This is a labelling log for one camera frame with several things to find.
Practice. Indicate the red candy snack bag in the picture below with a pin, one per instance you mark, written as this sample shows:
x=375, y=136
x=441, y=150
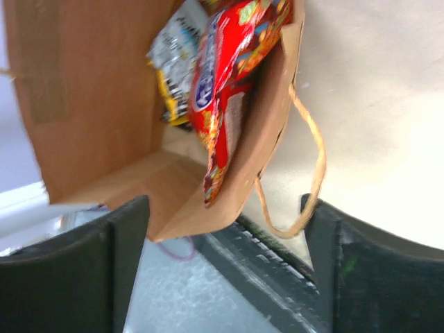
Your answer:
x=238, y=36

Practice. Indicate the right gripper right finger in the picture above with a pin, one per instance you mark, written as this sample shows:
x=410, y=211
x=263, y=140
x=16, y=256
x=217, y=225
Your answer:
x=370, y=280

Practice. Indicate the red brown paper bag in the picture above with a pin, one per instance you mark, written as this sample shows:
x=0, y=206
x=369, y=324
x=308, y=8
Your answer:
x=90, y=107

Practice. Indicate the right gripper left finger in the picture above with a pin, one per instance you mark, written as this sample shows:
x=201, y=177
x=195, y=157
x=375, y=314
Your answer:
x=79, y=281

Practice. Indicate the white silver snack packet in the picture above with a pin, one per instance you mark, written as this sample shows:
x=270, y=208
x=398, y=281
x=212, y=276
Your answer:
x=174, y=50

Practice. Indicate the yellow M&M's packet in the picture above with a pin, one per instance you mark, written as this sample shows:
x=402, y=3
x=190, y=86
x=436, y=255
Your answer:
x=173, y=104

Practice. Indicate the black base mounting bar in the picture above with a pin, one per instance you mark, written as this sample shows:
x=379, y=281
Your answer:
x=275, y=282

